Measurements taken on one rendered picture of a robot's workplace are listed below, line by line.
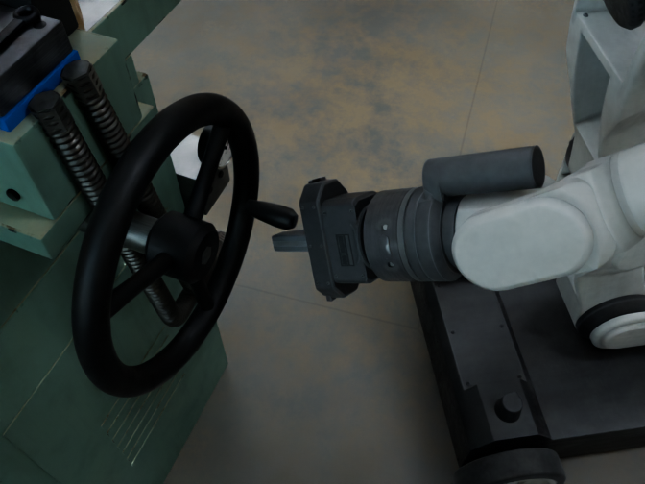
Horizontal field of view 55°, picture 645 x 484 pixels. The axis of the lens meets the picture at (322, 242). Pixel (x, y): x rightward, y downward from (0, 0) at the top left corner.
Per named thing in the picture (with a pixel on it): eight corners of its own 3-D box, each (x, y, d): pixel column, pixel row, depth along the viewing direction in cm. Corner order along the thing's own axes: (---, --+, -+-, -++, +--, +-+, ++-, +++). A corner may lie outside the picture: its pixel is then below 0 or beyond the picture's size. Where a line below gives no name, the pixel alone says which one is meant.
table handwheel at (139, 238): (108, 474, 52) (106, 157, 38) (-77, 390, 57) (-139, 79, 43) (256, 303, 77) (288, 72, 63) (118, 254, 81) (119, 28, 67)
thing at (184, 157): (208, 216, 95) (200, 181, 89) (139, 193, 98) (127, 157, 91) (233, 179, 100) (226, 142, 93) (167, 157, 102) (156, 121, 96)
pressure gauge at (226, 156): (220, 187, 89) (212, 146, 83) (197, 180, 90) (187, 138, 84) (240, 157, 93) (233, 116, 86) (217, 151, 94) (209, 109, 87)
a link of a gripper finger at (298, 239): (286, 237, 69) (331, 234, 66) (268, 245, 67) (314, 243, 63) (283, 224, 69) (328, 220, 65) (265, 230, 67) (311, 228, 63)
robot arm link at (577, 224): (504, 257, 57) (658, 215, 49) (468, 302, 51) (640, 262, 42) (475, 194, 57) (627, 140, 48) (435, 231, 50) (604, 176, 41)
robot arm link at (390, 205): (358, 281, 70) (458, 281, 62) (308, 311, 62) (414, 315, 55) (338, 171, 67) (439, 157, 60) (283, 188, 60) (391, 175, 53)
